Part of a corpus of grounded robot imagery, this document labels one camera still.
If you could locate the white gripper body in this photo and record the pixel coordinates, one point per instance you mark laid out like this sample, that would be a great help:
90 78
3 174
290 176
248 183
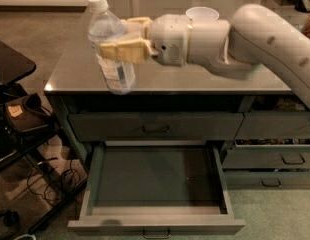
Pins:
169 39

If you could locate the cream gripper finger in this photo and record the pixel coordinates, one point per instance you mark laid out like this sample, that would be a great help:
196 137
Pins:
137 24
135 51

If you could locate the clear plastic water bottle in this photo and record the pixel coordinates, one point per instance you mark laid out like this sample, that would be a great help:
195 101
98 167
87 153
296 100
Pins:
104 26

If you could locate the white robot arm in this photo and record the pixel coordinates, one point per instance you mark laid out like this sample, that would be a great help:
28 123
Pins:
253 35

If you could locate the closed grey top drawer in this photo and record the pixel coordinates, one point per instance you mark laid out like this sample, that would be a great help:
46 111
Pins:
108 126

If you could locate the grey right top drawer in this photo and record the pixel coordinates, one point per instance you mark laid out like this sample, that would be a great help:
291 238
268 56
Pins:
275 125

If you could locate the open grey middle drawer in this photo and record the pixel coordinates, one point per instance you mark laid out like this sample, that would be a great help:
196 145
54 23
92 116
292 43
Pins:
156 192

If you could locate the grey right middle drawer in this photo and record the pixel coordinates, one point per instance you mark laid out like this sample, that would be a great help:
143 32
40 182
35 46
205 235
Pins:
267 157

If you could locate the grey right bottom drawer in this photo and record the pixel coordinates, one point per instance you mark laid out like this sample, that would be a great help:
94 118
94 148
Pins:
267 180

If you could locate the white ceramic bowl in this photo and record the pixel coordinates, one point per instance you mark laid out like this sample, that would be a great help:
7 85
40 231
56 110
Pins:
202 13

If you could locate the brown box with note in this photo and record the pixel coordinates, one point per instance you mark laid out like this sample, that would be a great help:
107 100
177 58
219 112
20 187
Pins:
25 114

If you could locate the black rolling cart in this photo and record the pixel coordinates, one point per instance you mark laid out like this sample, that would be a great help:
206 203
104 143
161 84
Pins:
14 145

